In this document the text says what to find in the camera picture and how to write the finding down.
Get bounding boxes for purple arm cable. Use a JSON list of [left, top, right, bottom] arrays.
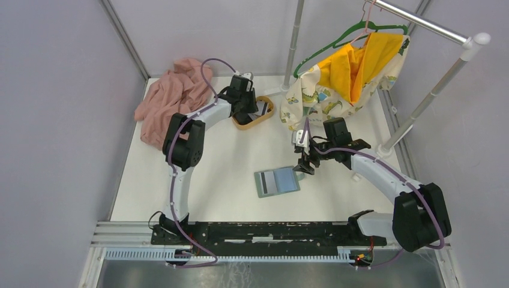
[[167, 58, 239, 269], [300, 118, 446, 270]]

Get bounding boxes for yellow oval card tray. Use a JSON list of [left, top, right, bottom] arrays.
[[232, 96, 276, 130]]

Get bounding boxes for black card in tray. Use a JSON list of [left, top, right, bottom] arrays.
[[235, 113, 259, 125]]

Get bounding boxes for yellow hanging garment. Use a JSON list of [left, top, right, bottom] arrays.
[[318, 32, 404, 104]]

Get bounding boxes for white clothes rack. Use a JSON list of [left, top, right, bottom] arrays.
[[258, 0, 492, 158]]

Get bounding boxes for green clothes hanger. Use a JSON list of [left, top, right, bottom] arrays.
[[292, 20, 409, 79]]

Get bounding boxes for white cable duct strip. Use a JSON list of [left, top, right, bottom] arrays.
[[104, 248, 353, 263]]

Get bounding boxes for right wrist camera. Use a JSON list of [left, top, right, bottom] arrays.
[[292, 129, 310, 154]]

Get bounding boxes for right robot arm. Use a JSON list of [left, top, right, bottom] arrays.
[[292, 118, 451, 252]]

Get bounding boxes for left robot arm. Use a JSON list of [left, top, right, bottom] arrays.
[[159, 72, 258, 245]]

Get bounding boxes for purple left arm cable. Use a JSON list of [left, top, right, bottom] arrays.
[[167, 58, 239, 269]]

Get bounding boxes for white striped card in tray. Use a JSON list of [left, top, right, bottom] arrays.
[[256, 101, 270, 116]]

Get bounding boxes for cartoon print hanging garment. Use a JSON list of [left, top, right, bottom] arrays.
[[279, 35, 411, 131]]

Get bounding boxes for aluminium frame rails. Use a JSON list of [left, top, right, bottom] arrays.
[[79, 215, 461, 287]]

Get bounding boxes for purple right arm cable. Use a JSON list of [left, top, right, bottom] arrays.
[[300, 118, 446, 270]]

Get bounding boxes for pink clothes hanger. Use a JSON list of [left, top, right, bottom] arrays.
[[351, 0, 376, 44]]

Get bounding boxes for pink crumpled cloth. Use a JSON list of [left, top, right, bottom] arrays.
[[134, 58, 213, 150]]

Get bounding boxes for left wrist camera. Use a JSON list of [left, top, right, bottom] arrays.
[[234, 71, 254, 80]]

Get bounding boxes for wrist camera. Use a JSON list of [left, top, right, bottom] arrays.
[[292, 129, 310, 154], [234, 71, 254, 80]]

